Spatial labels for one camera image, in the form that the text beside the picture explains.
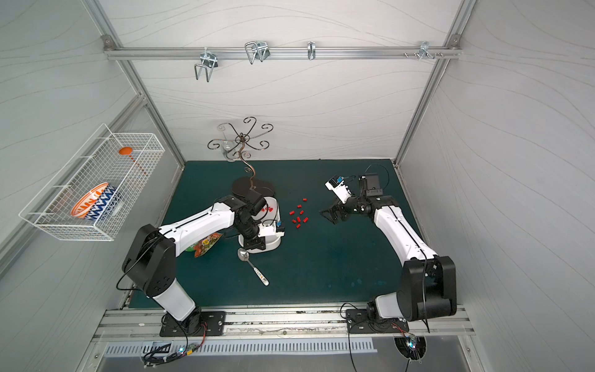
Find metal double hook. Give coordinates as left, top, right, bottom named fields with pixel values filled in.
left=194, top=48, right=218, bottom=82

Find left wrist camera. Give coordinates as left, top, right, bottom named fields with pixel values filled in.
left=258, top=221, right=284, bottom=237

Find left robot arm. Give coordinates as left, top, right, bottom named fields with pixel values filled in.
left=122, top=190, right=267, bottom=322

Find spoon with white handle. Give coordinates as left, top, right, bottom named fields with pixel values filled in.
left=237, top=248, right=270, bottom=286

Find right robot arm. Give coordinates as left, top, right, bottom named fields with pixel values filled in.
left=320, top=173, right=457, bottom=322

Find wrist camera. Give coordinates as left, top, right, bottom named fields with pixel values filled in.
left=258, top=221, right=284, bottom=237
left=325, top=176, right=353, bottom=204

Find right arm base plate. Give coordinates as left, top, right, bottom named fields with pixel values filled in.
left=342, top=308, right=409, bottom=334

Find glass cup on stand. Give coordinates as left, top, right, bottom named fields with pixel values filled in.
left=222, top=140, right=236, bottom=162

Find orange small spoon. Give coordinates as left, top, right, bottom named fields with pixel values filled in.
left=119, top=147, right=147, bottom=176

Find black metal cup stand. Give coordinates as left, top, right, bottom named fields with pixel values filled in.
left=207, top=116, right=276, bottom=197

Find aluminium rail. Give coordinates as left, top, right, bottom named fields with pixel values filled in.
left=104, top=45, right=463, bottom=61
left=92, top=304, right=476, bottom=343

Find orange blue patterned bowl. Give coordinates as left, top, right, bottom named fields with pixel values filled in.
left=71, top=182, right=121, bottom=221

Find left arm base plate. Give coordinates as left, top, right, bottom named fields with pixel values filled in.
left=159, top=309, right=227, bottom=337

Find white storage box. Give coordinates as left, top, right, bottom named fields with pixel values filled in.
left=238, top=196, right=284, bottom=254

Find aluminium front rail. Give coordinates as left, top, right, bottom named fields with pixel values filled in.
left=92, top=304, right=476, bottom=343

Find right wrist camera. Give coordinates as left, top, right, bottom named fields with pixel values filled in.
left=325, top=176, right=353, bottom=204

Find white wire basket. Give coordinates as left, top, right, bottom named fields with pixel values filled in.
left=19, top=124, right=165, bottom=241

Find green snack packet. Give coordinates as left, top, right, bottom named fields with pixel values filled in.
left=185, top=232, right=223, bottom=258

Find aluminium top rail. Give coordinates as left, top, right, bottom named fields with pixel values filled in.
left=104, top=45, right=463, bottom=61

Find black cables with board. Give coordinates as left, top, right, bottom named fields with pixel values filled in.
left=140, top=325, right=208, bottom=368

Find metal hook right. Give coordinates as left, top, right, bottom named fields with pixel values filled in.
left=403, top=41, right=444, bottom=60

